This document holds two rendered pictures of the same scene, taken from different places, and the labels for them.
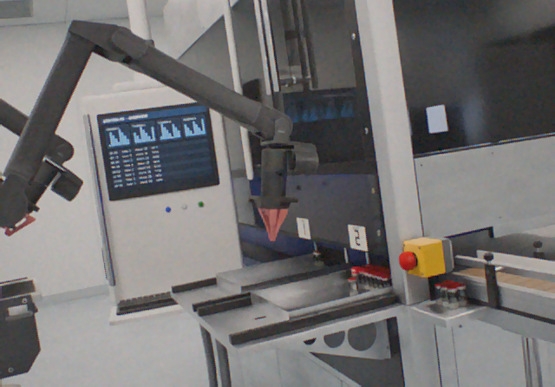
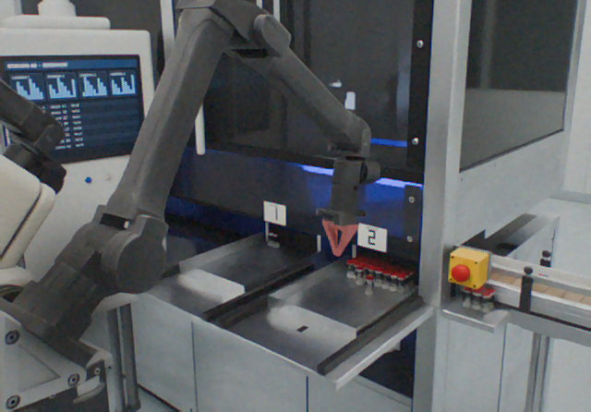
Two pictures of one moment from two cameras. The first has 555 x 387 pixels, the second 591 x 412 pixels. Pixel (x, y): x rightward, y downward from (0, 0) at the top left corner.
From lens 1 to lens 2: 0.79 m
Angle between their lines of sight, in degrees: 31
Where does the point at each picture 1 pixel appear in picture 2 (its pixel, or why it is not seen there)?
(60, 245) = not seen: outside the picture
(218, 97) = (325, 105)
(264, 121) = (355, 132)
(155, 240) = (71, 216)
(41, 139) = (172, 163)
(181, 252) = not seen: hidden behind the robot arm
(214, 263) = not seen: hidden behind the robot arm
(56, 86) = (192, 86)
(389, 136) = (451, 153)
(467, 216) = (476, 223)
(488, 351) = (469, 334)
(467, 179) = (480, 189)
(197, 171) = (124, 136)
